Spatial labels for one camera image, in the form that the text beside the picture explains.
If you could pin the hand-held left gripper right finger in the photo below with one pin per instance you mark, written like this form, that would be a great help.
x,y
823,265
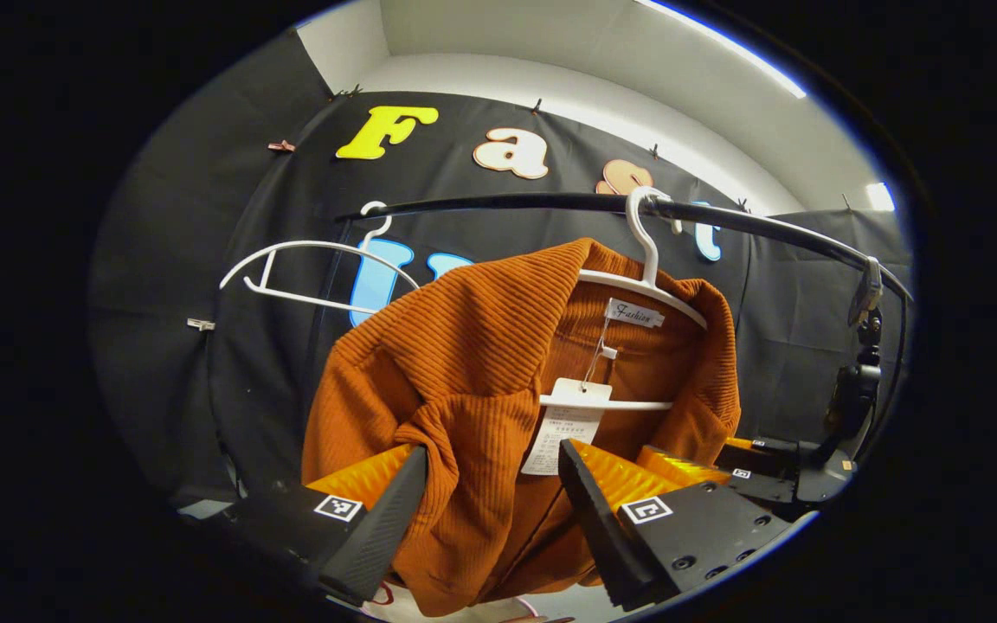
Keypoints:
x,y
598,528

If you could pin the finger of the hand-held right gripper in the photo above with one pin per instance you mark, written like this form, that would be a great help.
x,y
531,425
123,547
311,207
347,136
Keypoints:
x,y
758,486
767,454

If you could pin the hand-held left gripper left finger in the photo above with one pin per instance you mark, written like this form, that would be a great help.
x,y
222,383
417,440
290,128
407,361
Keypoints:
x,y
386,528

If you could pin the white plastic clothes hanger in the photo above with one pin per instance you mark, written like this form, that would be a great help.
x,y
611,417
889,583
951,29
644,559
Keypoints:
x,y
642,235

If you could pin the thin white clothes hanger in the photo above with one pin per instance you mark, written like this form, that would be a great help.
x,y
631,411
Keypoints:
x,y
325,243

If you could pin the silver clip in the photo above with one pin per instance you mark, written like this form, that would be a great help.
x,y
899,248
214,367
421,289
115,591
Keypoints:
x,y
201,324

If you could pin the black backdrop cloth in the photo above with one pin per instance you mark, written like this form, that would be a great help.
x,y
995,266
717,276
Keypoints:
x,y
170,260

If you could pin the pink clip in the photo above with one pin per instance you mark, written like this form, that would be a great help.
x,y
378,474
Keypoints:
x,y
282,146

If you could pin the black clothes rail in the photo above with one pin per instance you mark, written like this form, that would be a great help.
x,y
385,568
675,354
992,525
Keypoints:
x,y
507,204

